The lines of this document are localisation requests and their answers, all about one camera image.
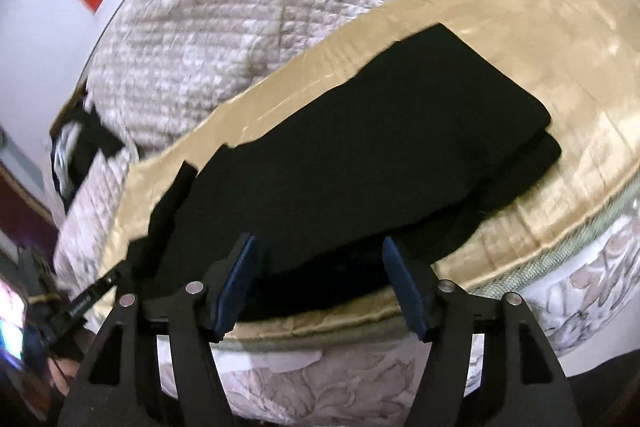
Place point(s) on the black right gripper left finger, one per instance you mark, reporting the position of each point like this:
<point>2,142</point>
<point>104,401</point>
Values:
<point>151,363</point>

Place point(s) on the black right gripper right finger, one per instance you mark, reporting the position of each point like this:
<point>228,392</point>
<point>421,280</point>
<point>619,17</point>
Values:
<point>490,363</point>

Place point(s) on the black pants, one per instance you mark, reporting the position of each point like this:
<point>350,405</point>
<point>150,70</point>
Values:
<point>420,146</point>

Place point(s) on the black and grey clothes pile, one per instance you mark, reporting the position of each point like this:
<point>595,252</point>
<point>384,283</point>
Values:
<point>75,145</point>

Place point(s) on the gold satin bed cover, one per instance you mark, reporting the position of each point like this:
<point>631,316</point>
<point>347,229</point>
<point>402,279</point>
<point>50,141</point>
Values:
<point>579,57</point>

